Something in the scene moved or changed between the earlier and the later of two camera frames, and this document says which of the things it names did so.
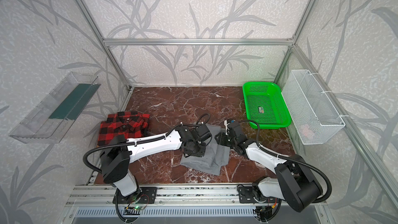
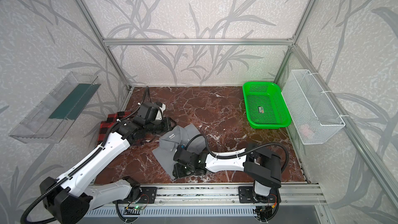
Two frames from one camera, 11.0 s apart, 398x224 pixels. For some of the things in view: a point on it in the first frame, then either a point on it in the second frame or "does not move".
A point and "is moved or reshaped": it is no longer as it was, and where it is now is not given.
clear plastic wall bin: [47, 122] does not move
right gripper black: [226, 138] -> [182, 168]
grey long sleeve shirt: [215, 156] is moved or reshaped
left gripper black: [196, 149] -> [165, 125]
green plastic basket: [266, 105] does not move
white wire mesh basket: [313, 117] does not move
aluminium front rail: [99, 195] does not move
